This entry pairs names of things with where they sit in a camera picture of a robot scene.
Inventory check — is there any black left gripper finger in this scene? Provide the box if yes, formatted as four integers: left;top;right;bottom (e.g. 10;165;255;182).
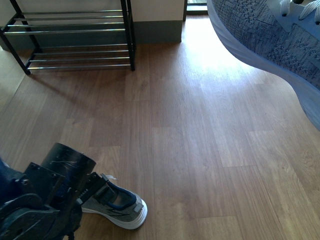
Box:
76;188;93;205
96;173;113;200

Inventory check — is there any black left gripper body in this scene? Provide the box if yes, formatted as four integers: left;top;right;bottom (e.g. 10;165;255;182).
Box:
24;142;96;206

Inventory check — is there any grey knit sneaker white sole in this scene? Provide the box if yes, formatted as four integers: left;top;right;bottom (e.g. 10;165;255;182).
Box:
207;0;320;128
81;172;148;230

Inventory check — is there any black metal shoe rack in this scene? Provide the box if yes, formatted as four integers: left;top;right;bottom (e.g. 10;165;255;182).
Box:
0;0;136;75

